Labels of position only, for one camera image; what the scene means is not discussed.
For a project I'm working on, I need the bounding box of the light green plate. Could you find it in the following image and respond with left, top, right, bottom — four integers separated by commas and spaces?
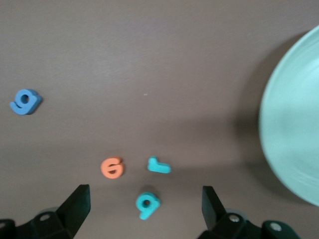
258, 24, 319, 207

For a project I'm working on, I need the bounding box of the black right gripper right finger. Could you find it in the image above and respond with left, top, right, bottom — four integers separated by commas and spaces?
196, 186, 304, 239

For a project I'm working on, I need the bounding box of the blue foam letter g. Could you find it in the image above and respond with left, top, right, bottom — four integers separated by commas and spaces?
9, 89, 43, 116

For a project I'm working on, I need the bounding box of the teal foam letter d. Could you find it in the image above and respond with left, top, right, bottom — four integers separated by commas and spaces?
135, 191, 160, 221

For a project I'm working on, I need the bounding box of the orange foam letter e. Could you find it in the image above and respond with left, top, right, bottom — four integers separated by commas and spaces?
100, 156, 125, 179

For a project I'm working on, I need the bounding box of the teal foam letter r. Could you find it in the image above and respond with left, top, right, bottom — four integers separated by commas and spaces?
147, 156, 172, 174

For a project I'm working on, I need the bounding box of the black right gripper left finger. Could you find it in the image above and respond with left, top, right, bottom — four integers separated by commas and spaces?
0, 184, 91, 239

